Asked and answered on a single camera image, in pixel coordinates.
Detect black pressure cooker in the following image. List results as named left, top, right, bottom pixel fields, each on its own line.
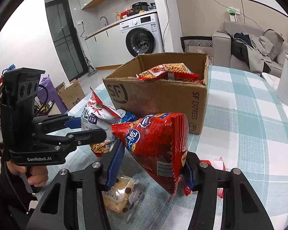
left=132, top=2, right=148, bottom=13

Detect blue cookie packet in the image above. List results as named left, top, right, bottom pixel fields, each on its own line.
left=118, top=109, right=140, bottom=123

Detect hanging cable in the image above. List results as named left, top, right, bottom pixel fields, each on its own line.
left=158, top=0, right=264, bottom=29

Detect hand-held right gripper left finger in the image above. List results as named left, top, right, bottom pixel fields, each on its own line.
left=32, top=139, right=125, bottom=230

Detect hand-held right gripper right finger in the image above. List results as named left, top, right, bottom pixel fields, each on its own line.
left=182, top=151, right=275, bottom=230

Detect grey clothes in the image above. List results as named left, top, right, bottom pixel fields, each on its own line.
left=245, top=35, right=275, bottom=73

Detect floor mop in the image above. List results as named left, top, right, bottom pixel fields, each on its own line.
left=85, top=56, right=98, bottom=77

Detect white noodle snack bag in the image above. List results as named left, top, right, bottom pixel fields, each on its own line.
left=81, top=87, right=125, bottom=157

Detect person's left forearm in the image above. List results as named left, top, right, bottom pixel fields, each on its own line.
left=0, top=170, right=42, bottom=230

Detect brown cardboard box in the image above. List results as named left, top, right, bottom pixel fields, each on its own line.
left=103, top=52, right=210, bottom=135

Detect printed floor cardboard box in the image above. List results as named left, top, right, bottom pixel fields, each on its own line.
left=58, top=78, right=85, bottom=111

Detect red cookie packet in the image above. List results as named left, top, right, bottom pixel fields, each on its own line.
left=200, top=157, right=226, bottom=198

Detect grey sofa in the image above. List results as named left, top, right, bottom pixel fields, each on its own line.
left=212, top=20, right=288, bottom=77

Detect red noodle snack bag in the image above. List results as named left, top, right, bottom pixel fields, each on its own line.
left=137, top=63, right=199, bottom=83

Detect dark glass door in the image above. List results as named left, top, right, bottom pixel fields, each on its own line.
left=45, top=0, right=85, bottom=82

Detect white washing machine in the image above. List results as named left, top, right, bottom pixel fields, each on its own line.
left=119, top=13, right=164, bottom=58

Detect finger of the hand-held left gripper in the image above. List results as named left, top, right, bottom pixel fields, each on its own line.
left=40, top=128, right=108, bottom=149
left=34, top=114, right=83, bottom=135

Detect checked tablecloth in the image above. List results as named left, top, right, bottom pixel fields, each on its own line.
left=36, top=65, right=288, bottom=230

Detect red chip bag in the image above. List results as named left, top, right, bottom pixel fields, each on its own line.
left=111, top=112, right=190, bottom=203

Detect black white patterned bag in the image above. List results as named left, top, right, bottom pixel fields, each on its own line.
left=180, top=36, right=213, bottom=53

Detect clear bread packet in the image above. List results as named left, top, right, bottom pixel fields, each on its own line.
left=102, top=175, right=144, bottom=221

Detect lower kitchen cabinet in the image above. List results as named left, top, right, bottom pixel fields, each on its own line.
left=85, top=24, right=125, bottom=69

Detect purple floor bag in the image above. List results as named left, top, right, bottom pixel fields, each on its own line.
left=38, top=75, right=68, bottom=114

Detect wall control panel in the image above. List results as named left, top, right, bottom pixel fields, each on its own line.
left=227, top=7, right=240, bottom=22

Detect dark jacket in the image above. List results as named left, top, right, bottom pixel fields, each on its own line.
left=231, top=32, right=252, bottom=65

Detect person's left hand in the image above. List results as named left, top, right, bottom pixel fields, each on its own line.
left=6, top=162, right=49, bottom=186

